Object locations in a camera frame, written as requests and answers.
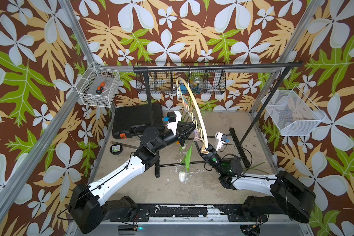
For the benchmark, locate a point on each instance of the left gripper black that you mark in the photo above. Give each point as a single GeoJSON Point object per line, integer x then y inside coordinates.
{"type": "Point", "coordinates": [179, 131]}

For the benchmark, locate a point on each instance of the clear plastic jar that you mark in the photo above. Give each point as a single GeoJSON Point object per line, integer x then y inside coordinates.
{"type": "Point", "coordinates": [197, 85]}

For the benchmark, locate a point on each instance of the cream clip hanger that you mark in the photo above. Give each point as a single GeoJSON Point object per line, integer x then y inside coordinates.
{"type": "Point", "coordinates": [196, 119]}

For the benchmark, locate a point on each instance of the white mesh basket right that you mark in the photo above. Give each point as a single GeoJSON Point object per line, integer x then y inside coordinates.
{"type": "Point", "coordinates": [293, 112]}

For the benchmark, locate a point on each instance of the metal ruler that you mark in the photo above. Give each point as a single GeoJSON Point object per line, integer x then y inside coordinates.
{"type": "Point", "coordinates": [129, 146]}

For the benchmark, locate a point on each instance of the red black screwdriver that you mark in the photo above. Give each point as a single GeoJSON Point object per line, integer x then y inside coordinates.
{"type": "Point", "coordinates": [100, 88]}

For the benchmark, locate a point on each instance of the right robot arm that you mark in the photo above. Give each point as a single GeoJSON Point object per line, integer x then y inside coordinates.
{"type": "Point", "coordinates": [282, 193]}

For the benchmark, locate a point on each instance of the black wire wall basket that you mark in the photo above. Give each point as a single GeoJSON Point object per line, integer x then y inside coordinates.
{"type": "Point", "coordinates": [163, 79]}

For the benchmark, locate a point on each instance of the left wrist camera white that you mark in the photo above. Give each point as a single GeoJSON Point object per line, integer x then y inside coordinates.
{"type": "Point", "coordinates": [173, 118]}

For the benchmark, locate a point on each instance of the round black digital scale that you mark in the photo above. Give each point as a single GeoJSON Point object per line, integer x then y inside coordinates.
{"type": "Point", "coordinates": [116, 149]}

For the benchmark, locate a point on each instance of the white wire basket left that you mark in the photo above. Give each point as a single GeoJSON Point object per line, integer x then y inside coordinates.
{"type": "Point", "coordinates": [91, 79]}

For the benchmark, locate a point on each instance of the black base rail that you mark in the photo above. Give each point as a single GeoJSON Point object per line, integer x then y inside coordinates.
{"type": "Point", "coordinates": [231, 212]}

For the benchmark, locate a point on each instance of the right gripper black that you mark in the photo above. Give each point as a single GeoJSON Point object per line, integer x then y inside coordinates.
{"type": "Point", "coordinates": [210, 154]}

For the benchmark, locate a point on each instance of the black plastic tool case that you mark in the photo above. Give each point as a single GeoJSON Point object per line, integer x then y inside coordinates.
{"type": "Point", "coordinates": [130, 121]}

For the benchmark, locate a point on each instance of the black metal clothes rack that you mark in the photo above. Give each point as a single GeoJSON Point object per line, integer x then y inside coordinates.
{"type": "Point", "coordinates": [268, 68]}

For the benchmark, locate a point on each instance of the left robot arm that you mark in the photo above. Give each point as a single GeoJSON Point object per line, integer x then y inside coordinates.
{"type": "Point", "coordinates": [91, 204]}

